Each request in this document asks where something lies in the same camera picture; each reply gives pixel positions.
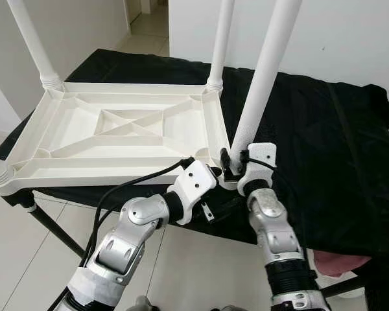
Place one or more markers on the white plastic table top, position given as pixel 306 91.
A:
pixel 65 136

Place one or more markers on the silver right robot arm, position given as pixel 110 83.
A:
pixel 279 240

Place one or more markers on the black table cloth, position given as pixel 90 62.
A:
pixel 337 142

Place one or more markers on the pink plastic object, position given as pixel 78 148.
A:
pixel 340 262

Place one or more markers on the black metal table leg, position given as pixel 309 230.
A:
pixel 55 227
pixel 345 286

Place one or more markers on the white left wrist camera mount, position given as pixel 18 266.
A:
pixel 194 181

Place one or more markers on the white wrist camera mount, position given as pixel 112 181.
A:
pixel 194 181
pixel 259 155

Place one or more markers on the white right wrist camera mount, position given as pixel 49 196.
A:
pixel 259 155

